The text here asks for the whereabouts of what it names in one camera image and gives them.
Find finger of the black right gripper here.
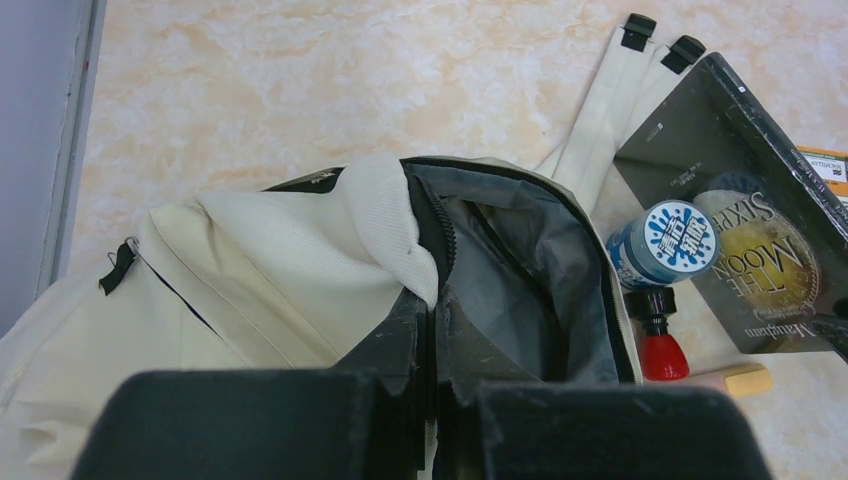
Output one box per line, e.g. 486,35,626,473
810,298,848,363

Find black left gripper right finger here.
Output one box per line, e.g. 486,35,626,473
437,288,770,479

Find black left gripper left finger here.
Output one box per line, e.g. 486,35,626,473
72,291,427,479

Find black hardcover book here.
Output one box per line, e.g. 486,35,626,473
614,53,847,354

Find cream canvas backpack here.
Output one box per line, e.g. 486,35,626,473
1,14,704,479

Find orange activity book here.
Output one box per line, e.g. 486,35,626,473
798,146,848,207

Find orange pink highlighter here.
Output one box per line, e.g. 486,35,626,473
678,364,774,398

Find red black glue bottle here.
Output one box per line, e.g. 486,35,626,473
624,287,690,382

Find aluminium frame rail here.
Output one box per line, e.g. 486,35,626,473
35,0,107,296

